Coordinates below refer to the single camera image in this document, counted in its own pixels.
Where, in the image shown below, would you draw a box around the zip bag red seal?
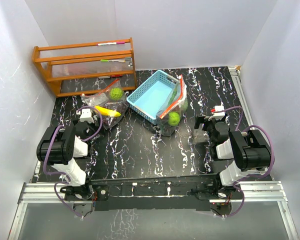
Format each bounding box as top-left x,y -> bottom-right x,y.
155,74 -> 189,137

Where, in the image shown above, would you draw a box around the light blue plastic basket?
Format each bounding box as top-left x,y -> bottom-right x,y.
127,70 -> 186,125

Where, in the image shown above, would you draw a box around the green fake chili pepper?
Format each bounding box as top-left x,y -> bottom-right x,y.
166,84 -> 180,106

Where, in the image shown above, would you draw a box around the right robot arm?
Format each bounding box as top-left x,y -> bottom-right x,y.
194,115 -> 274,199

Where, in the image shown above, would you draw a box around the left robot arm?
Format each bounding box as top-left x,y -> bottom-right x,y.
36,120 -> 102,200

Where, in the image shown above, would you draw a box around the green bumpy fake fruit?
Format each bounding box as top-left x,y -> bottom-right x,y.
168,111 -> 181,127

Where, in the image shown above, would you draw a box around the zip bag with grapes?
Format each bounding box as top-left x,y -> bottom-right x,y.
81,78 -> 129,130

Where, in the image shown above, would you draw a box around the dark purple fake grapes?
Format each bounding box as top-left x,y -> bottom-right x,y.
99,100 -> 129,129

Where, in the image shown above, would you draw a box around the green bumpy fruit left bag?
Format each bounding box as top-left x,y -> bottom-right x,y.
109,87 -> 124,101

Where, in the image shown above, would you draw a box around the red black item on shelf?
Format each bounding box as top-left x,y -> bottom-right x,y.
98,74 -> 123,79

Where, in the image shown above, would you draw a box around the black base crossbar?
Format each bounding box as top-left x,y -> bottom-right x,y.
60,174 -> 242,211

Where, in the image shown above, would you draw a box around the green white marker pen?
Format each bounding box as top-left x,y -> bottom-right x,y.
100,59 -> 126,63

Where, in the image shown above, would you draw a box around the wooden shelf rack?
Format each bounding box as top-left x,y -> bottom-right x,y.
31,38 -> 137,98

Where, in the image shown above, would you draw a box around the pink white marker pen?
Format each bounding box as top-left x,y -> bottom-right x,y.
97,41 -> 126,46

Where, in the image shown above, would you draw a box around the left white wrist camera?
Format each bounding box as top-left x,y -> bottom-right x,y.
76,108 -> 94,124

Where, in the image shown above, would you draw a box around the aluminium frame rail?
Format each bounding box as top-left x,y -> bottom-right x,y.
8,181 -> 299,240

